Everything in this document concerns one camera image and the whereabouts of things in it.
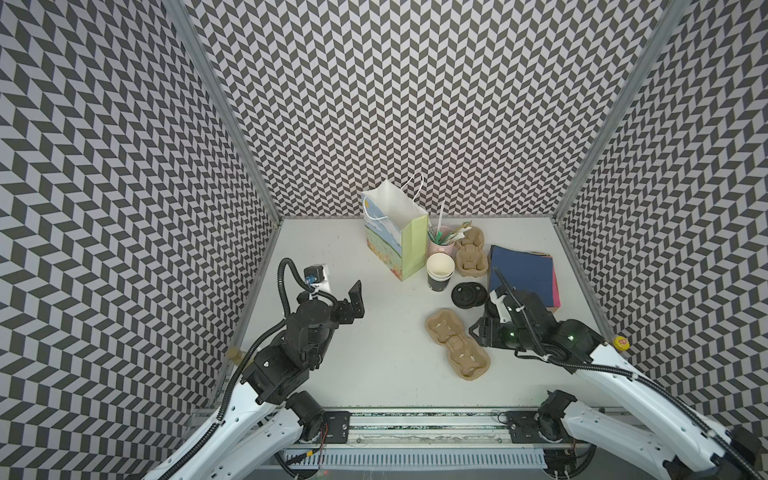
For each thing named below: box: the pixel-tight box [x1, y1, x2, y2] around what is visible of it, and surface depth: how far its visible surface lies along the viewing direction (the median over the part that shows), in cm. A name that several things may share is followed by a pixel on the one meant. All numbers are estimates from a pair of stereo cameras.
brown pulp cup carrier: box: [425, 308, 490, 381], surface depth 85 cm
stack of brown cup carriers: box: [456, 226, 489, 278], surface depth 104 cm
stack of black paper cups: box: [426, 252, 456, 292], surface depth 95 cm
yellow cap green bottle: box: [613, 336, 630, 351], surface depth 70 cm
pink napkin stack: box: [552, 262, 562, 308], surface depth 93 cm
